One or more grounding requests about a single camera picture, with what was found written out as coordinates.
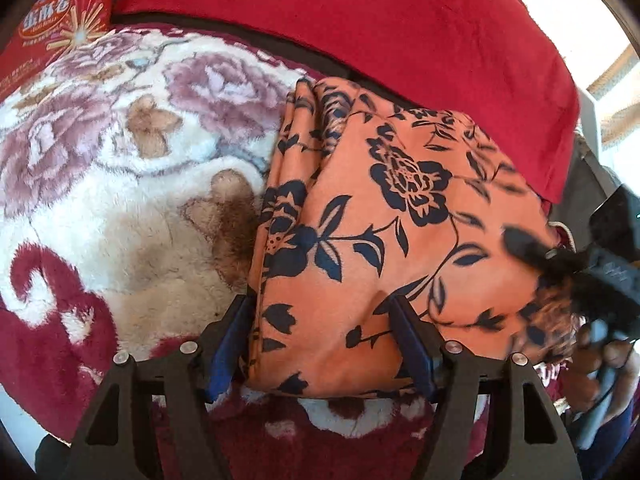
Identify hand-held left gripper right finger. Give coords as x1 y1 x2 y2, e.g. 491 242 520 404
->
389 295 583 480

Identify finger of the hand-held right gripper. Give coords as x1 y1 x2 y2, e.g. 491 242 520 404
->
525 279 601 323
501 226 592 282

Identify orange floral garment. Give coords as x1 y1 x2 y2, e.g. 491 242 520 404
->
247 76 576 402

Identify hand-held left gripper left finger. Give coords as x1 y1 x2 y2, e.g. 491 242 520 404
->
62 295 257 480

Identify white frame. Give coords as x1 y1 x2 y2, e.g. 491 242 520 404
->
577 89 602 153

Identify person's right hand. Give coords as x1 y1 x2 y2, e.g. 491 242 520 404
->
569 324 638 413

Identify floral plush blanket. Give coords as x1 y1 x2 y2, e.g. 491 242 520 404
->
0 27 568 480

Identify red cloth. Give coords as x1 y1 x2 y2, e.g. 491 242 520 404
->
112 0 582 204

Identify red snack box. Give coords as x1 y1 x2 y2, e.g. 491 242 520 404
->
0 0 127 107

